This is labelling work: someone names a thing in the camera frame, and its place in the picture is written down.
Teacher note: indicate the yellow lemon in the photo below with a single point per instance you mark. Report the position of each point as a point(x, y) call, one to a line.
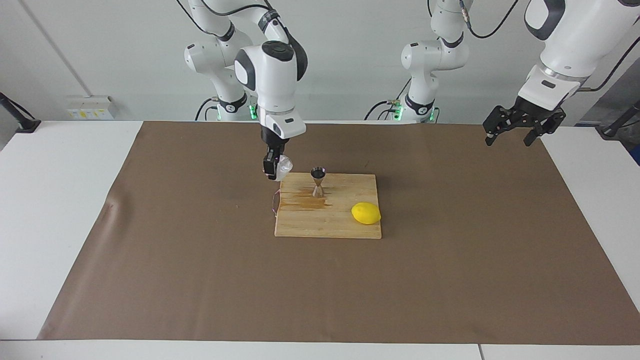
point(366, 213)

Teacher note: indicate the clear glass cup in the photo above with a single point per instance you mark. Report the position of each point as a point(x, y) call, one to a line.
point(286, 165)

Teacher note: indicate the steel double jigger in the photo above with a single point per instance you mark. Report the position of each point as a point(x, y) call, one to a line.
point(318, 173)

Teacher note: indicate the brown paper table mat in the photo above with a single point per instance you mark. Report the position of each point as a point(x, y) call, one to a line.
point(200, 280)

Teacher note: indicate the wooden cutting board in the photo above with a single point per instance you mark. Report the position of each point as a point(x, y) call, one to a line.
point(340, 225)

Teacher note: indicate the white wall socket box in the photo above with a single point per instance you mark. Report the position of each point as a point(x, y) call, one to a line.
point(90, 107)

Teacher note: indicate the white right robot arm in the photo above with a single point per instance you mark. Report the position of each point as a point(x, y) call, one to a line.
point(272, 80)

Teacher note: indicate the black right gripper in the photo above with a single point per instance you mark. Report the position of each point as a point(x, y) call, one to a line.
point(272, 142)

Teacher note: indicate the blue object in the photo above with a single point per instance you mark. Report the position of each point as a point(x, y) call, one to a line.
point(637, 155)

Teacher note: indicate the black clamp stand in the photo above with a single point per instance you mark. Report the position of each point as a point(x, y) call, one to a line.
point(27, 125)
point(612, 131)

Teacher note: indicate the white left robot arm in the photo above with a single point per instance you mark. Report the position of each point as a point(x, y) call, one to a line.
point(575, 35)

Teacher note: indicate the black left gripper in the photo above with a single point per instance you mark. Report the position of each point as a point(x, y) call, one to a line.
point(530, 109)

